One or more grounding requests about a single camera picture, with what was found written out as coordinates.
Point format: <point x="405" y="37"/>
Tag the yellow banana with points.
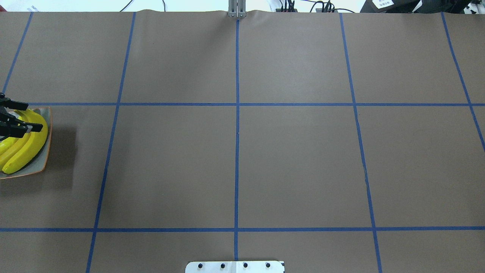
<point x="5" y="157"/>
<point x="34" y="144"/>
<point x="6" y="144"/>

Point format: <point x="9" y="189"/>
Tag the black box with label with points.
<point x="389" y="6"/>

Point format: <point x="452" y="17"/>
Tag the aluminium frame post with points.
<point x="237" y="9"/>

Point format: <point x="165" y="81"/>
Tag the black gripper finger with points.
<point x="12" y="127"/>
<point x="12" y="104"/>

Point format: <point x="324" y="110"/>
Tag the blue square ceramic plate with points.
<point x="38" y="163"/>

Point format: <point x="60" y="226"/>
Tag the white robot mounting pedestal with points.
<point x="256" y="266"/>

